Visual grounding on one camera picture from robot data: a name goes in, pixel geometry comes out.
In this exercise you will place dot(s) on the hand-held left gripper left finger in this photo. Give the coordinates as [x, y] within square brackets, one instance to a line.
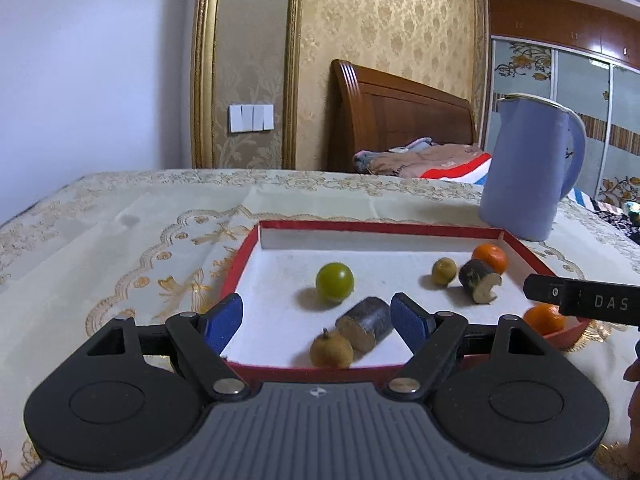
[222, 322]

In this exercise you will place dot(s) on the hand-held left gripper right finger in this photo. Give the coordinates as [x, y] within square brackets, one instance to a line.
[410, 322]

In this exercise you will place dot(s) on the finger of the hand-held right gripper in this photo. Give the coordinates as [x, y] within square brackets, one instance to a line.
[545, 290]

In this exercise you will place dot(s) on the large orange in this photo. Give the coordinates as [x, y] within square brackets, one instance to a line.
[542, 321]

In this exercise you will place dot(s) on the plain sugarcane piece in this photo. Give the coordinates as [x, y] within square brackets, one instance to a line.
[367, 320]

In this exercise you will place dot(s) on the smooth longan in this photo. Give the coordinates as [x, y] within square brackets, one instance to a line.
[444, 271]

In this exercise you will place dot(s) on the notched sugarcane piece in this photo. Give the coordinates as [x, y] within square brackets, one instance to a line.
[477, 280]

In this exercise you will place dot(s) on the red-rimmed white tray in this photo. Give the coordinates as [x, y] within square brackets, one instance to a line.
[280, 285]

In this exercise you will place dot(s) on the large green tomato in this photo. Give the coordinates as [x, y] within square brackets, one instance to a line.
[334, 282]

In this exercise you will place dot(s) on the person's right hand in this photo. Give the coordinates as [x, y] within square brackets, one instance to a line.
[635, 410]

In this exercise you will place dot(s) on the small orange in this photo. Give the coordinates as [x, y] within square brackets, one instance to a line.
[491, 257]

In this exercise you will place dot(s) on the longan with stem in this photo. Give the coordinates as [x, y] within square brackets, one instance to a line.
[331, 352]

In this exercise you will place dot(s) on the blue electric kettle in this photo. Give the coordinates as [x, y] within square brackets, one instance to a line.
[525, 170]

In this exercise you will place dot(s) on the brown patterned blanket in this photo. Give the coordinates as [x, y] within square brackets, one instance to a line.
[415, 160]

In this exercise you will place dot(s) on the wooden bed headboard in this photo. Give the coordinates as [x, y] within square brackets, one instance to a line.
[400, 105]

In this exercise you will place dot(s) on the wardrobe with floral doors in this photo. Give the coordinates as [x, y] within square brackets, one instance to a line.
[530, 65]

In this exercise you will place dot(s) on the white wall switch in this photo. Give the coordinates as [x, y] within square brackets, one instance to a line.
[251, 118]

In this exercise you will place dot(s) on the gold wall moulding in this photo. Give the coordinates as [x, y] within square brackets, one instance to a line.
[205, 60]

